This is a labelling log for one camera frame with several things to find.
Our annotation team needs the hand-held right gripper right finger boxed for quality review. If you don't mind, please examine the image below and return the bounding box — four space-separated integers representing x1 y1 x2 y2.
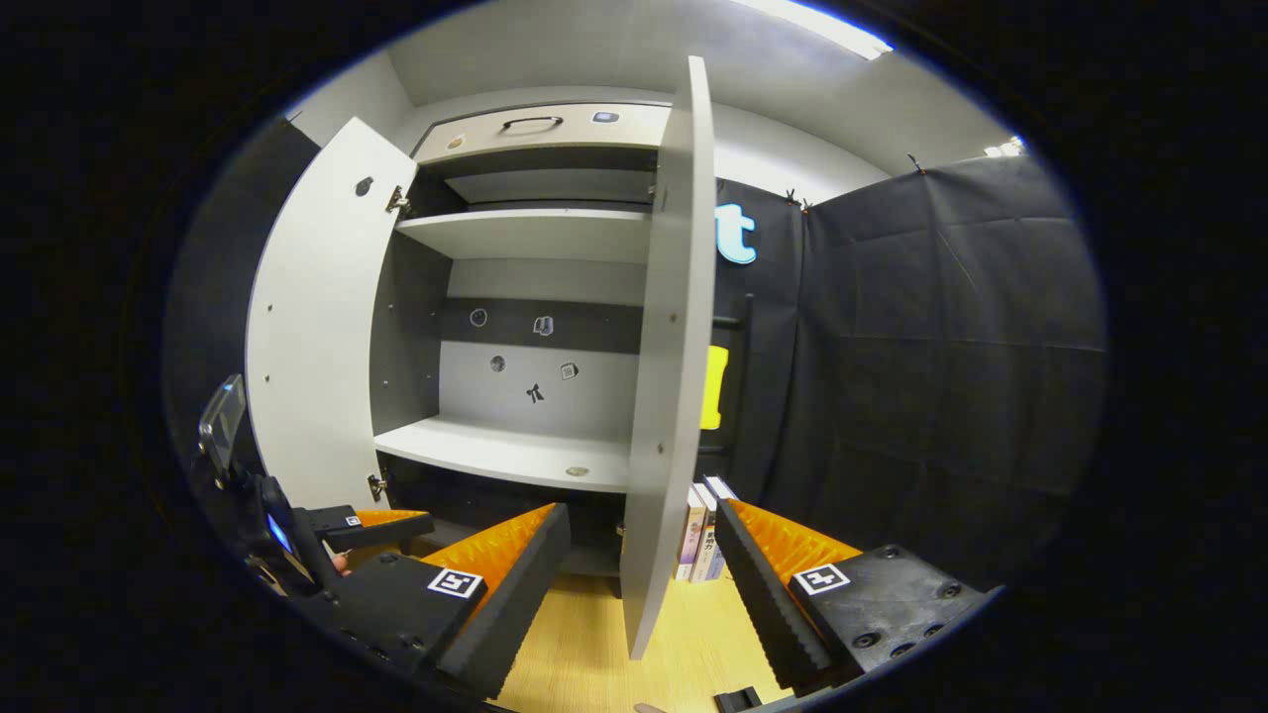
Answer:
715 498 992 694

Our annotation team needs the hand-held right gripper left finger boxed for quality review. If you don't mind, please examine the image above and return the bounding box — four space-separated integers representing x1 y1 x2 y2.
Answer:
325 502 574 699

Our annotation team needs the grey and white cabinet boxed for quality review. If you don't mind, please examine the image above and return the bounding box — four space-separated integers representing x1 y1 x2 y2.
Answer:
371 99 675 577

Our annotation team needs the grey cabinet door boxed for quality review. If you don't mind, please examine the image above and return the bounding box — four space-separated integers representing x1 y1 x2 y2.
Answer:
619 54 716 662
245 117 419 511

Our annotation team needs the white cabinet shelf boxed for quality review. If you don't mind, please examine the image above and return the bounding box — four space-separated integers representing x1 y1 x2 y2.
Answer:
394 208 655 264
374 416 635 493

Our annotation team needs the beige cabinet drawer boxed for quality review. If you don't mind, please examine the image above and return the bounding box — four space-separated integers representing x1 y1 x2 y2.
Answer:
414 102 675 165

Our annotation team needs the beige book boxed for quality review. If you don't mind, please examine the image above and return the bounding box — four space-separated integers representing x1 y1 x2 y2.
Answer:
690 482 729 583

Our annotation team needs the white book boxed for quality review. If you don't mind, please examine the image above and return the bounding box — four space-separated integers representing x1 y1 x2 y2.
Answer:
675 485 706 582
705 475 740 581

